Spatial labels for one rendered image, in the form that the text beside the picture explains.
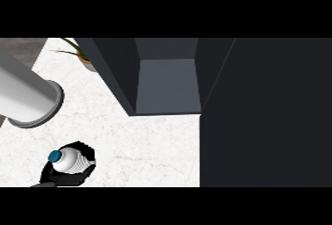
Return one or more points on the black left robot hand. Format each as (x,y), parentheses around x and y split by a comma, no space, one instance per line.
(65,179)

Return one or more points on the white bottle with blue cap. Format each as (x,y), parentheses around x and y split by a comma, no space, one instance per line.
(71,161)

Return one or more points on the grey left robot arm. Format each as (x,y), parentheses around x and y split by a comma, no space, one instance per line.
(45,185)

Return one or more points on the dark grey open cabinet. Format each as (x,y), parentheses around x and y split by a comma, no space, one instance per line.
(166,88)

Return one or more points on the dark grey cabinet door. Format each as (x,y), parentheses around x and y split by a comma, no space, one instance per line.
(268,117)

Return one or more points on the white cylinder with grey rim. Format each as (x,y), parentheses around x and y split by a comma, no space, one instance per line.
(27,94)

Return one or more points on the green potted plant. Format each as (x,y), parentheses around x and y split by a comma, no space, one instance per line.
(85,59)

